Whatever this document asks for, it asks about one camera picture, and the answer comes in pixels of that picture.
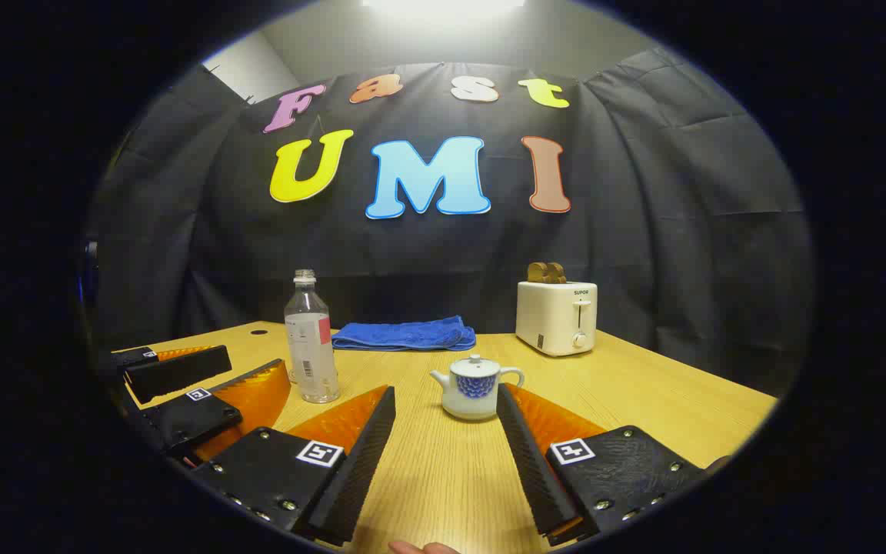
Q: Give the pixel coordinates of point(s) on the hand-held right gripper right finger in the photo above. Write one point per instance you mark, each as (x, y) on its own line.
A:
(527, 462)

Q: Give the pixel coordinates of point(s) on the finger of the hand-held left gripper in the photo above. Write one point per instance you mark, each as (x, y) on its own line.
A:
(181, 371)
(197, 419)

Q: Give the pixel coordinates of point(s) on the white teacup lid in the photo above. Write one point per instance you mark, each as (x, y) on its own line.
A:
(475, 366)

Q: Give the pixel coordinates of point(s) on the blue folded towel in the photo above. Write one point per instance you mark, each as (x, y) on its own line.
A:
(404, 335)

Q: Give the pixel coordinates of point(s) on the white blue-patterned teacup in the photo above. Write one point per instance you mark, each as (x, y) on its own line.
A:
(470, 396)

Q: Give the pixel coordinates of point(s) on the black backdrop cloth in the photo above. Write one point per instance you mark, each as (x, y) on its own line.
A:
(643, 231)

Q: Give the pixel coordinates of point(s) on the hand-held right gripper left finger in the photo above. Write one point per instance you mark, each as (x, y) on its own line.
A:
(366, 462)

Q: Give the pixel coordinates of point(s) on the cream white toaster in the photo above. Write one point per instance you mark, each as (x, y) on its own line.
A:
(554, 319)

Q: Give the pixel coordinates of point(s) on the clear plastic water bottle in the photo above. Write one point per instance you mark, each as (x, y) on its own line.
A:
(311, 346)

